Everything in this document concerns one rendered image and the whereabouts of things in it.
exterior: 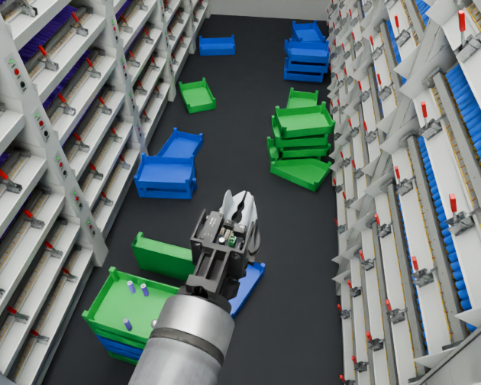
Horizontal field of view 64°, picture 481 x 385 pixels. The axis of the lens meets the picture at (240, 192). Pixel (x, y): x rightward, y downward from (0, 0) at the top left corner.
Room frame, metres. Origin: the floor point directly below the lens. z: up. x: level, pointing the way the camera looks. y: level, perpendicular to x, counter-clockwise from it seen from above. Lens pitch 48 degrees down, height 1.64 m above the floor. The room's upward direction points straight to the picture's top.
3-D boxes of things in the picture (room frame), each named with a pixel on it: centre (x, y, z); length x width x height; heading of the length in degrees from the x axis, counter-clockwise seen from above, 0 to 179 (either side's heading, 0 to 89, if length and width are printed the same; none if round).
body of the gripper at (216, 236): (0.27, 0.03, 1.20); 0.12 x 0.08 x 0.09; 164
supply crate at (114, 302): (0.62, 0.37, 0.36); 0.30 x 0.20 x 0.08; 73
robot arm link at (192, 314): (0.19, 0.06, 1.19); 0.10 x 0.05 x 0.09; 74
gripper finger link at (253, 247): (0.32, 0.00, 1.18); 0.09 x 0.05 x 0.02; 164
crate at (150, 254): (0.98, 0.34, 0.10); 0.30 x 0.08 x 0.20; 73
